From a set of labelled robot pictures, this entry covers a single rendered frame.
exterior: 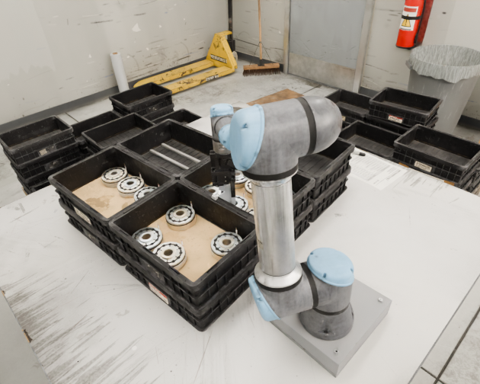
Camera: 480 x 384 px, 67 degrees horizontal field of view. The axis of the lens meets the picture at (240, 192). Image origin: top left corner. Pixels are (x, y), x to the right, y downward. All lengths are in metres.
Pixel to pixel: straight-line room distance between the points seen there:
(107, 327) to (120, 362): 0.13
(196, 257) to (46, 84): 3.45
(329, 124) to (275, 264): 0.33
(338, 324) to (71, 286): 0.88
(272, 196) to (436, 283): 0.79
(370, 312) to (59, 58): 3.88
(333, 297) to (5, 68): 3.81
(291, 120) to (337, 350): 0.64
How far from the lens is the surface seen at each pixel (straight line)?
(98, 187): 1.57
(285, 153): 0.69
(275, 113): 0.68
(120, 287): 1.33
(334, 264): 0.94
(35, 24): 4.27
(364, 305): 1.17
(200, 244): 1.21
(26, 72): 4.31
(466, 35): 3.82
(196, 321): 1.15
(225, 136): 1.05
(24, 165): 2.66
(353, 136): 2.73
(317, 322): 1.05
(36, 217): 1.76
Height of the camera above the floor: 1.69
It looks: 38 degrees down
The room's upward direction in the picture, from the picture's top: 3 degrees counter-clockwise
